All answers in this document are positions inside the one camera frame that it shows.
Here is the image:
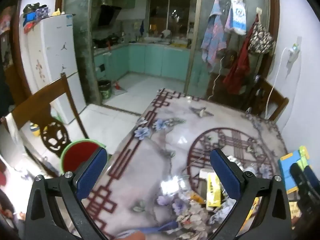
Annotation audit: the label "yellow medicine box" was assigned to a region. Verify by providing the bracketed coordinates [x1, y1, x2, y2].
[199, 169, 222, 211]

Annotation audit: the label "black range hood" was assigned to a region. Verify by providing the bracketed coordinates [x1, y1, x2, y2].
[96, 0, 122, 27]

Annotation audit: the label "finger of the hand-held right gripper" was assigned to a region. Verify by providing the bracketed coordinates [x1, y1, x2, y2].
[289, 163, 312, 189]

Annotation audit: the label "plaid shirt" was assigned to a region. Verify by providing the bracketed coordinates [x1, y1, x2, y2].
[201, 0, 227, 72]

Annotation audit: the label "green rimmed red bin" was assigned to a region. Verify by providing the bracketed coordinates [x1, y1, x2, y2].
[60, 138, 107, 176]

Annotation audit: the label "thin white cord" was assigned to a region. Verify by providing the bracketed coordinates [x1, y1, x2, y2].
[209, 55, 226, 98]

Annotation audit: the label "dark green bucket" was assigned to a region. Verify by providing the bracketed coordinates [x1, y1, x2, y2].
[98, 79, 112, 99]

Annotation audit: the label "plain wooden chair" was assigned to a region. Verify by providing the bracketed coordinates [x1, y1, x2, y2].
[247, 77, 289, 122]

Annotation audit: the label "crumpled silver wrapper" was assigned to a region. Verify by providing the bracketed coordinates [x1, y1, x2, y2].
[227, 155, 256, 175]

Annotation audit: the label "carved wooden chair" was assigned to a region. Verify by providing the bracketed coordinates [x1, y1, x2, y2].
[5, 72, 90, 178]

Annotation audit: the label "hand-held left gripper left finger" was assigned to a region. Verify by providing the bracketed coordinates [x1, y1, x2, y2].
[24, 146, 108, 240]

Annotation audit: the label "blue plastic wrapper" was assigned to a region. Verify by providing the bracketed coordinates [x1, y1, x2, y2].
[117, 221, 181, 238]

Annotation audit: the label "kitchen window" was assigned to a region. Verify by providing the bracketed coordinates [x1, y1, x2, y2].
[149, 0, 198, 40]

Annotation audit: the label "white wall charger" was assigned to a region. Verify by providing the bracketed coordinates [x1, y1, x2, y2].
[287, 43, 301, 64]

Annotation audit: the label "black gas stove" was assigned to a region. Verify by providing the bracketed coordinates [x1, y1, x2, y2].
[93, 33, 121, 50]

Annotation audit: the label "patterned hanging bag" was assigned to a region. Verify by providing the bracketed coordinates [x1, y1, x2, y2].
[247, 21, 274, 54]

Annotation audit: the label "floral printed tablecloth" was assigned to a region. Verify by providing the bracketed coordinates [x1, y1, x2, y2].
[67, 88, 294, 240]

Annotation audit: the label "white refrigerator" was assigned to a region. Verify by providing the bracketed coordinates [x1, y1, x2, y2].
[26, 14, 87, 125]

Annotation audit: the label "teal kitchen cabinets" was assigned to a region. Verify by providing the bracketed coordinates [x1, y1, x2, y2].
[94, 42, 192, 81]

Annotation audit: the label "red garment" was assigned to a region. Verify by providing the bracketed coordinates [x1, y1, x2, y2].
[222, 15, 251, 95]

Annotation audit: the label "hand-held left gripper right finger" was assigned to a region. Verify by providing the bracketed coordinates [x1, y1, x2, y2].
[209, 148, 292, 240]

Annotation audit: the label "white charger cable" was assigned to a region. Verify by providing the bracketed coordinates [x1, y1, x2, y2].
[265, 47, 292, 120]

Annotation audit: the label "white blue hanging bag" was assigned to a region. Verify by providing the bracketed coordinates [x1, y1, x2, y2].
[224, 0, 247, 36]

